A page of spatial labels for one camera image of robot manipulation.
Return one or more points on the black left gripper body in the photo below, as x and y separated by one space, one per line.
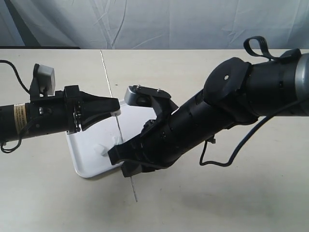
57 113

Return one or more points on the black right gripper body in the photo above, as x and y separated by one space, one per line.
171 135

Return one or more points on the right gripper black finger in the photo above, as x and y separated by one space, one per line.
129 151
130 169

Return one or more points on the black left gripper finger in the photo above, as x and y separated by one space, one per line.
88 121
98 105

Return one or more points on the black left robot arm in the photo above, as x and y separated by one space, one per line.
15 122

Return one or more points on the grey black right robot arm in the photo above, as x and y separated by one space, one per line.
235 93

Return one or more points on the white plastic tray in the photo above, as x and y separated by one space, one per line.
128 124

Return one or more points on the white backdrop curtain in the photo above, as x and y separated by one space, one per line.
153 24

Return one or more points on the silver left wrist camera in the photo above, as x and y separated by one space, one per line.
43 81

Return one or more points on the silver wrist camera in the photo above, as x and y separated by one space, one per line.
155 98
43 81

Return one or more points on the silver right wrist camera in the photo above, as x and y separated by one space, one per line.
155 98

